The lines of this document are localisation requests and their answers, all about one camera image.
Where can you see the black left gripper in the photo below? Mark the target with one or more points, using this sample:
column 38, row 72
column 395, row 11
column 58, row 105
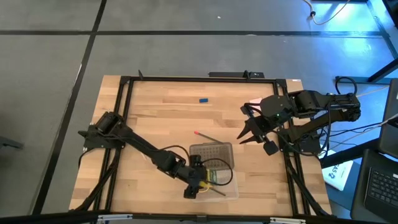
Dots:
column 189, row 174

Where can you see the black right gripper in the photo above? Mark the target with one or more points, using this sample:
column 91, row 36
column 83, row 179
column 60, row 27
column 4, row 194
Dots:
column 276, row 109

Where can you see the clear pencil case grey lid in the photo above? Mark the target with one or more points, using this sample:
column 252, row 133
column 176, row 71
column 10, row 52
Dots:
column 214, row 154

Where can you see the pink sticky note pad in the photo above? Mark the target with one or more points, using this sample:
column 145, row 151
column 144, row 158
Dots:
column 255, row 100

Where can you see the pencil with red eraser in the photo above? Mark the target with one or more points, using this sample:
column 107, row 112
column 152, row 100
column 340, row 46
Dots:
column 196, row 132

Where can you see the small blue eraser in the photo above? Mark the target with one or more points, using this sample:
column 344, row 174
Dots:
column 203, row 100

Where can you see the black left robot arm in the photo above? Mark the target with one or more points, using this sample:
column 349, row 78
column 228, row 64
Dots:
column 136, row 144

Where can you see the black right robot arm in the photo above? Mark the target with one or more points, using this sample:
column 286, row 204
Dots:
column 326, row 102

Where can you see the dark desk leg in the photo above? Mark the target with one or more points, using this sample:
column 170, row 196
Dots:
column 373, row 80

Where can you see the dark computer monitor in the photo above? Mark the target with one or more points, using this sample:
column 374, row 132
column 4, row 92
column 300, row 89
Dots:
column 390, row 124

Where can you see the black laptop with keyboard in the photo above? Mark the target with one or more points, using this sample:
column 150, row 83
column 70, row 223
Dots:
column 382, row 186

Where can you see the black aluminium crossbar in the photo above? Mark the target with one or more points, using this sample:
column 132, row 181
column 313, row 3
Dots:
column 46, row 220

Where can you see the grey floor object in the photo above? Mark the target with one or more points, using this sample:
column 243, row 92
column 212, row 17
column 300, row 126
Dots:
column 9, row 142

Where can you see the black bar with camera mount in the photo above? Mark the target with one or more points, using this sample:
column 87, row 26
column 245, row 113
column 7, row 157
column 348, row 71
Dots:
column 230, row 74

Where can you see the black aluminium table frame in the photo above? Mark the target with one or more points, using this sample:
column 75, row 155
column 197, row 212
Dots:
column 186, row 79

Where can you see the silver metal bracket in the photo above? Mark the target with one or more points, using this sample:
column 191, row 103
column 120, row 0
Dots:
column 115, row 217
column 287, row 221

